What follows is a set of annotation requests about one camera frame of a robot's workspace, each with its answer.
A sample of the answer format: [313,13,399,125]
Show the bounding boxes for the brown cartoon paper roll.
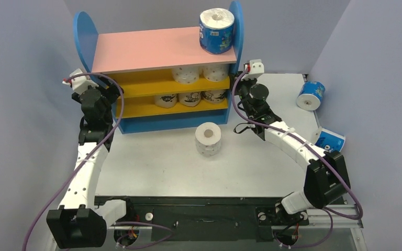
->
[202,89,227,104]

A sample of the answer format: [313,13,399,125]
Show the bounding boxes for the white floral paper roll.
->
[202,64,229,82]
[195,122,222,157]
[171,66,200,85]

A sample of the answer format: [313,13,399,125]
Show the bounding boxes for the blue pink yellow shelf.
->
[73,1,244,134]

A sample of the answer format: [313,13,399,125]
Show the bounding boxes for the blue paper roll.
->
[311,127,346,152]
[296,81,326,111]
[199,8,235,54]

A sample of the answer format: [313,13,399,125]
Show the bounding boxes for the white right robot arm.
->
[232,73,350,223]

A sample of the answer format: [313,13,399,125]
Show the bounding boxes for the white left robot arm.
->
[46,84,135,249]

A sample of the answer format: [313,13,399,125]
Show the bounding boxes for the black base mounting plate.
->
[95,196,309,242]

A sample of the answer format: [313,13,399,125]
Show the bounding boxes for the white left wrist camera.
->
[62,76,98,95]

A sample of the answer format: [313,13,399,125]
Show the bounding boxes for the aluminium rail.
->
[308,204,364,230]

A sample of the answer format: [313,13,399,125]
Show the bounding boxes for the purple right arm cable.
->
[231,69,364,249]

